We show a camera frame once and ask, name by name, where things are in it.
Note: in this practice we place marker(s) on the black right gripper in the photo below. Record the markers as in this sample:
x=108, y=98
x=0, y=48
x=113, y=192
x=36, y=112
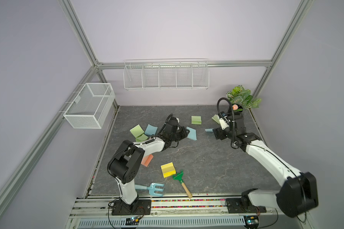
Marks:
x=218, y=133

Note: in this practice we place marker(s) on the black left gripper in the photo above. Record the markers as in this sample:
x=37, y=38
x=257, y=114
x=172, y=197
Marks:
x=182, y=130

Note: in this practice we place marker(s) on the torn green memo page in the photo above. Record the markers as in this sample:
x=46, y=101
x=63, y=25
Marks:
x=216, y=119

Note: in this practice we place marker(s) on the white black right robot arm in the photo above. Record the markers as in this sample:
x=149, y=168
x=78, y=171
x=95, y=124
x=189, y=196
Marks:
x=298, y=193

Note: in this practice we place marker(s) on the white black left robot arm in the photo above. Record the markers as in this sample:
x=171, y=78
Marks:
x=126, y=161

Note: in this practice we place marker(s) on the light blue memo pad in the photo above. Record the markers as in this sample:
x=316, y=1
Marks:
x=150, y=130

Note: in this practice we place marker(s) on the light green memo pad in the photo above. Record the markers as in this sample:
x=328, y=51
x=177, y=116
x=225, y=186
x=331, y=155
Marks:
x=137, y=131

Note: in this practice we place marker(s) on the yellow memo pad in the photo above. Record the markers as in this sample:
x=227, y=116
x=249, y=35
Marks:
x=168, y=170

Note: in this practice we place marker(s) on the pink memo pad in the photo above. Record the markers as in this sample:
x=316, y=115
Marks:
x=146, y=160

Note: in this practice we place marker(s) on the black glossy vase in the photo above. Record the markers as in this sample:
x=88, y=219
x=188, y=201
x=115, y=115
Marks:
x=237, y=110

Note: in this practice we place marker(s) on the green artificial plant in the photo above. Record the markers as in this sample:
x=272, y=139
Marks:
x=241, y=96

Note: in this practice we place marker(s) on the light blue garden fork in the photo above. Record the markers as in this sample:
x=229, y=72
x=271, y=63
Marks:
x=154, y=189

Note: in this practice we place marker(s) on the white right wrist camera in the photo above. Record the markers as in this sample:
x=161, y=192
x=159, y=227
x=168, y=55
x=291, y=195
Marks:
x=224, y=122

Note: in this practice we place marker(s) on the green garden rake wooden handle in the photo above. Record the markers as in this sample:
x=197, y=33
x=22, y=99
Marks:
x=179, y=178

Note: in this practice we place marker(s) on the white wire shelf basket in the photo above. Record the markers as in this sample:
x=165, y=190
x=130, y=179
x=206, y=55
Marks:
x=164, y=74

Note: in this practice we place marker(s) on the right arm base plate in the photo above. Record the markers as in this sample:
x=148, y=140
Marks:
x=243, y=205

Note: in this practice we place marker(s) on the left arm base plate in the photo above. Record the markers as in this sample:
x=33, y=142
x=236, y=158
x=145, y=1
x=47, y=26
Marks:
x=138, y=207

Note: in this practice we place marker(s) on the white wire side basket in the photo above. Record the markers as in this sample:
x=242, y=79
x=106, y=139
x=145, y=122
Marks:
x=90, y=107

